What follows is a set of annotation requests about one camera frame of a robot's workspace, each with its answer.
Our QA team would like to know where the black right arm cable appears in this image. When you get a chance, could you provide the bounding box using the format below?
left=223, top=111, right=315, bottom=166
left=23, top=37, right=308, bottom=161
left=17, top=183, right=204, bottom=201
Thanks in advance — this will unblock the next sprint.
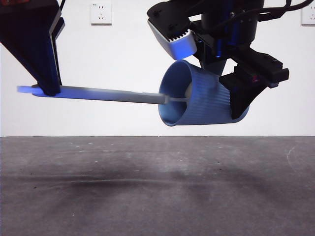
left=231, top=0, right=315, bottom=24

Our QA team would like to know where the white wall power socket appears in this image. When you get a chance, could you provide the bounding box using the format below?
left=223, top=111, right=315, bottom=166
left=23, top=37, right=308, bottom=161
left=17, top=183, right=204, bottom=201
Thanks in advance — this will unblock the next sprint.
left=301, top=3, right=315, bottom=26
left=90, top=2, right=113, bottom=26

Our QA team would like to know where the grey-handled sponge cup brush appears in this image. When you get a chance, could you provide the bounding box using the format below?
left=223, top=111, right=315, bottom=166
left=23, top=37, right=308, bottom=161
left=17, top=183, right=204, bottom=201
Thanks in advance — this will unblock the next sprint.
left=16, top=83, right=193, bottom=106

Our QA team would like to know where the pale grey right wrist camera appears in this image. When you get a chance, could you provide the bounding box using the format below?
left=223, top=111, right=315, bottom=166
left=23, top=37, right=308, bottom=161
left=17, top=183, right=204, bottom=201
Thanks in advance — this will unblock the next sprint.
left=146, top=0, right=198, bottom=60

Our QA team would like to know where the blue ribbed plastic cup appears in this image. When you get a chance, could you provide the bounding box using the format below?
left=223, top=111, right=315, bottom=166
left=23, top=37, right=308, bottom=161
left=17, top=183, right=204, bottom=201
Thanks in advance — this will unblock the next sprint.
left=158, top=60, right=251, bottom=127

